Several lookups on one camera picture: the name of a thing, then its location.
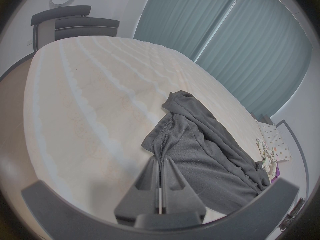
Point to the white printed pyjama top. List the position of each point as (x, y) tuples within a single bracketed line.
[(266, 156)]

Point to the purple satin garment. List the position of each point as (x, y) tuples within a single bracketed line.
[(275, 175)]

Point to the grey bedside table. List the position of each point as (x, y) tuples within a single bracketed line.
[(262, 119)]

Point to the black T-shirt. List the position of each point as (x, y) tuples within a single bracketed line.
[(207, 159)]

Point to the bed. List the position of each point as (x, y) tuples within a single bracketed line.
[(100, 96)]

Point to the blue-green curtain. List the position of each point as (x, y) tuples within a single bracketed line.
[(262, 54), (182, 16)]

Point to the white printed pillow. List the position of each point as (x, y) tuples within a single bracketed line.
[(275, 141)]

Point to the dark dressing table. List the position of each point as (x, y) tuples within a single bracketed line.
[(60, 12)]

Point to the dark chest of drawers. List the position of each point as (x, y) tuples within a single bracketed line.
[(87, 30)]

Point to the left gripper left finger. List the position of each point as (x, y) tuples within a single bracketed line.
[(142, 191)]

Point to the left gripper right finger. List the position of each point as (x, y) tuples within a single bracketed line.
[(180, 194)]

